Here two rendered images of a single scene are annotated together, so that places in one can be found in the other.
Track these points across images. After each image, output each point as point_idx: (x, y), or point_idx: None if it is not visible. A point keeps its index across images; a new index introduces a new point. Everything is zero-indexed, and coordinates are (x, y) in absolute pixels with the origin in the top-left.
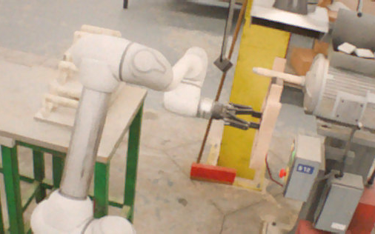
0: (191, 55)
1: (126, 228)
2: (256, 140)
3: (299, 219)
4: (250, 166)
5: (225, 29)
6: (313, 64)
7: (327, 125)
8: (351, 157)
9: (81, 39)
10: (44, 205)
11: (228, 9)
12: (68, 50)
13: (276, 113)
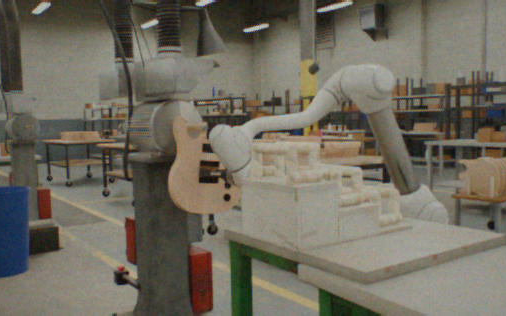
0: (238, 127)
1: (381, 184)
2: (219, 186)
3: (167, 280)
4: (228, 208)
5: (315, 44)
6: (180, 107)
7: None
8: None
9: (385, 67)
10: (434, 201)
11: (315, 30)
12: (324, 183)
13: None
